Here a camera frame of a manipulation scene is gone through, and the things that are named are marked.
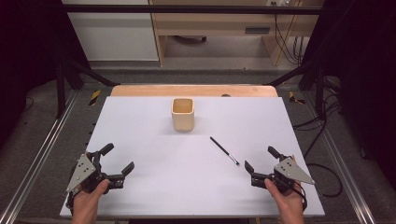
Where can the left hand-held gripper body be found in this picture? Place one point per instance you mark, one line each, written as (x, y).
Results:
(93, 177)

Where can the beige square cup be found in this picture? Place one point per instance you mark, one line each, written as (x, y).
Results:
(183, 121)

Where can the black frame strut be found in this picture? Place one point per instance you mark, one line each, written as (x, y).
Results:
(311, 74)
(77, 73)

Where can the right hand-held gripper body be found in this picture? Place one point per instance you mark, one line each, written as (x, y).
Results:
(288, 172)

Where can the person's left hand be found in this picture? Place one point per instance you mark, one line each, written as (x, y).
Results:
(87, 199)

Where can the black curtain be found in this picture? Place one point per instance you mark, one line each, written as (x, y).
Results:
(364, 62)
(28, 46)

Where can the white power strip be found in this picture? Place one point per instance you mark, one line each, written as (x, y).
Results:
(280, 2)

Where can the black pen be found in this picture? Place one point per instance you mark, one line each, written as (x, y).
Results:
(224, 150)

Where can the yellow black tape marker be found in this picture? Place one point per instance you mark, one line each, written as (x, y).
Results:
(293, 97)
(94, 97)

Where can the person's right hand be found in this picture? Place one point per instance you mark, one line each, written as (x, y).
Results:
(289, 200)

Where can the aluminium floor rail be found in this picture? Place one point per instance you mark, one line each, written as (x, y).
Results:
(37, 155)
(342, 161)

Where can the black horizontal frame bar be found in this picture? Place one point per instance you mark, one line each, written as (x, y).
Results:
(186, 9)

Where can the wooden table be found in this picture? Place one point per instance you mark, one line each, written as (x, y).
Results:
(193, 90)

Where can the white table board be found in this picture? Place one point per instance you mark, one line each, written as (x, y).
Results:
(186, 186)

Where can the white cabinet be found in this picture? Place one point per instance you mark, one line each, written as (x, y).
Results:
(115, 37)

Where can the light wooden desk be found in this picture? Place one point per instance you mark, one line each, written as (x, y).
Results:
(214, 23)

